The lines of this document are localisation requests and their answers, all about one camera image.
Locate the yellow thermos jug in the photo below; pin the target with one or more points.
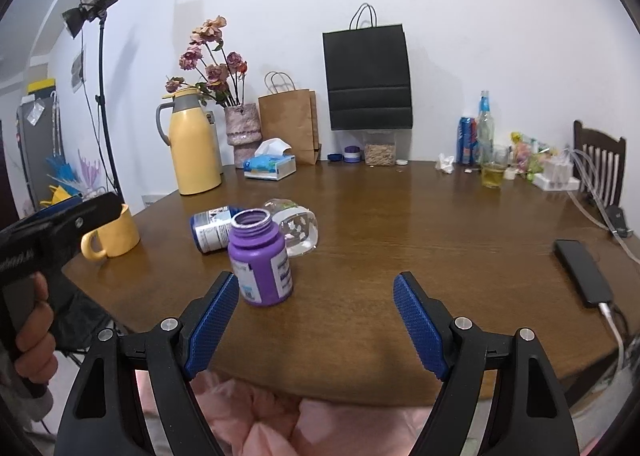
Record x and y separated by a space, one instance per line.
184 128

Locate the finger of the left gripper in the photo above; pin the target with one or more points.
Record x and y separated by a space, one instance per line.
65 225
58 207

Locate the purple pill bottle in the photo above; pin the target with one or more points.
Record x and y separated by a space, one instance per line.
259 259

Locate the black smartphone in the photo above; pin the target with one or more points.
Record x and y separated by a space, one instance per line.
583 271

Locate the glass of yellow liquid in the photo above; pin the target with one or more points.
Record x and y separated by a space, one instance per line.
493 165

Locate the dark wooden chair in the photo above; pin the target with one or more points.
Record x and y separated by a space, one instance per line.
608 156

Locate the clear jar of grains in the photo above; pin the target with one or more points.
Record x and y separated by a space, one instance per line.
379 148

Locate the person's left hand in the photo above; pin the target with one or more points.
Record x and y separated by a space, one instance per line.
37 362

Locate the blue tissue box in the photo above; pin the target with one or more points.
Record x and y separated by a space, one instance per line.
273 160

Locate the blue white pill bottle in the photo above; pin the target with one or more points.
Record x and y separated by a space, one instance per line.
211 228

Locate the black power adapter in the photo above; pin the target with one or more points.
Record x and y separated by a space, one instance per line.
617 221

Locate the grey refrigerator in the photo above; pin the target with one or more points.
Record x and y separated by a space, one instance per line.
39 140

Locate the pink blanket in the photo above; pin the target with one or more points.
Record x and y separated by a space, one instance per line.
249 420

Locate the yellow ceramic mug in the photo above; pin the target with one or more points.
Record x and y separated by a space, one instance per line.
113 239

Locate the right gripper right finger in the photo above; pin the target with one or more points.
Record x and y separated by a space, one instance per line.
528 413

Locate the pink ceramic vase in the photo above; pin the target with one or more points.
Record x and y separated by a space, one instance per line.
244 132

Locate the white power strip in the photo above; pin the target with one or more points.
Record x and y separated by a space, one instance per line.
555 173

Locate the crumpled white tissue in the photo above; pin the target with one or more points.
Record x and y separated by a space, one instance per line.
445 164

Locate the studio light on stand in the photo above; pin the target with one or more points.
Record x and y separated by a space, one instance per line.
74 19

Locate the dried pink flowers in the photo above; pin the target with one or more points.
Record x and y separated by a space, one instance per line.
221 74

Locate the clear glass bottle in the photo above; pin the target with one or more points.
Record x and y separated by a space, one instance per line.
485 129

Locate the small purple white jar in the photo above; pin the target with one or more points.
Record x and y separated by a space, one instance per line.
352 154

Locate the blue jar lid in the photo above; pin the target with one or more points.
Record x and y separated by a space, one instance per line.
335 157

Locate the colourful snack packets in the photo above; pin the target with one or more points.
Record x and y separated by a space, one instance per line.
528 155

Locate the clear plastic christmas cup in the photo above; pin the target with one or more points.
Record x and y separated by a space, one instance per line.
297 224

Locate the blue soda can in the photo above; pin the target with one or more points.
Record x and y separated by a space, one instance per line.
466 142

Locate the black paper bag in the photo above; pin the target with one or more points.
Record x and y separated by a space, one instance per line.
368 75

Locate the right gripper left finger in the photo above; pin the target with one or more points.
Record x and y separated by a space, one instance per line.
103 414

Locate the brown paper bag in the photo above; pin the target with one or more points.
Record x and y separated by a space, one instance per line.
290 113

